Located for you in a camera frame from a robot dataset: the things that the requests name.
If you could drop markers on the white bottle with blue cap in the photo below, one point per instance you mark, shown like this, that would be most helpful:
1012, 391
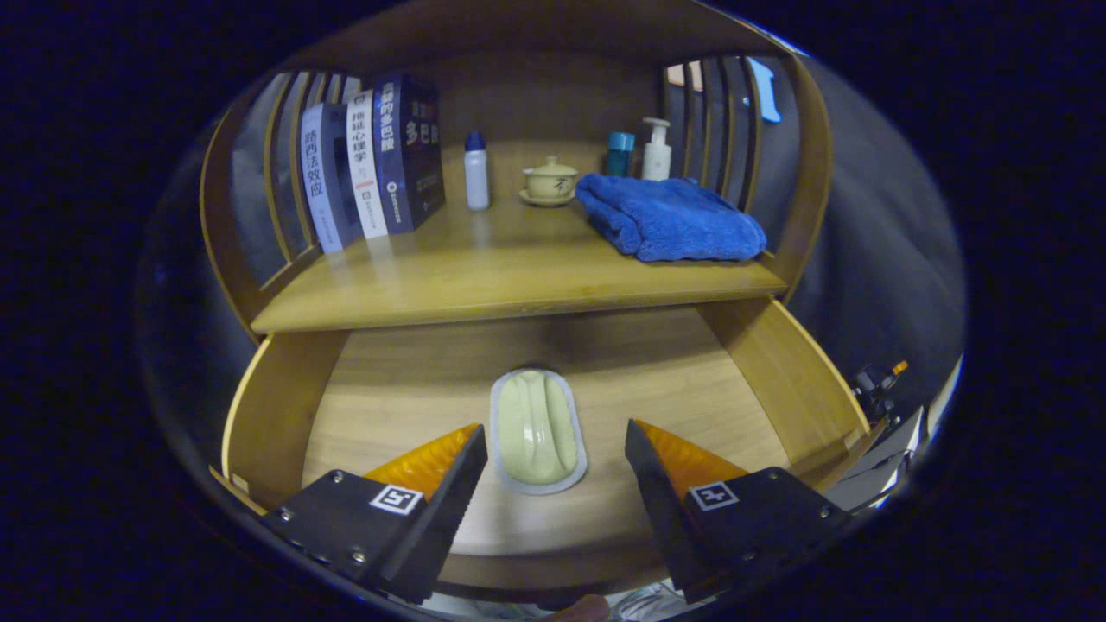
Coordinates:
476, 177

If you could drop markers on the white pump bottle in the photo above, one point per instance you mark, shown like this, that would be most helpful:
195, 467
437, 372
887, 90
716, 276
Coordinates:
657, 160

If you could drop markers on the white book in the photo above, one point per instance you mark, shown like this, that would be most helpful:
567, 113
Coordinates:
363, 164

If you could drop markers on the wooden countertop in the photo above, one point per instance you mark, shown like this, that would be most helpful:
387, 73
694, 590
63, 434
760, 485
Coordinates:
484, 276

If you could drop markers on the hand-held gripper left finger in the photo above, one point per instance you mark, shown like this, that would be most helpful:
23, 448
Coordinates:
445, 510

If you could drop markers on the dark blue book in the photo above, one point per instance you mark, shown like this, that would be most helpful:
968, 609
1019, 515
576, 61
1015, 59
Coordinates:
415, 164

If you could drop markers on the beige lidded teacup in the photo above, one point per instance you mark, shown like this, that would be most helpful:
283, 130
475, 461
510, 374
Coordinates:
550, 181

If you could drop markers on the black backdrop cloth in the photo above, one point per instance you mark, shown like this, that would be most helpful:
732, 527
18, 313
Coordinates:
881, 259

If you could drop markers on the blue towel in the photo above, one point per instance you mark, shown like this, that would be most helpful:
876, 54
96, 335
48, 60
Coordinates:
674, 220

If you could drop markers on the teal bottle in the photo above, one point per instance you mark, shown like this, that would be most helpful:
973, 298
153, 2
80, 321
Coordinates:
619, 155

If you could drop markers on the pale blue book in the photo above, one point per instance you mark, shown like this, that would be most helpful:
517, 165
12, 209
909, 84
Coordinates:
315, 181

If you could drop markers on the black electronic device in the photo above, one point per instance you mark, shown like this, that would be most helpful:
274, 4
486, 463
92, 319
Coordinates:
873, 466

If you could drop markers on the wooden drawer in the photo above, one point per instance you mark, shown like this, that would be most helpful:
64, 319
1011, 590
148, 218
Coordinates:
415, 380

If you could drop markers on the pale green sponge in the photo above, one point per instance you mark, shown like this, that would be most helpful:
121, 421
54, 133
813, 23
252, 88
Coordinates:
536, 432

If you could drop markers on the wooden cabinet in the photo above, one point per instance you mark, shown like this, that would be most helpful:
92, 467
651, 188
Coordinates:
536, 86

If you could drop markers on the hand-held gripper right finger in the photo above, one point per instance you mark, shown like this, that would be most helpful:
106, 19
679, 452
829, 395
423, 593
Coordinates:
665, 510

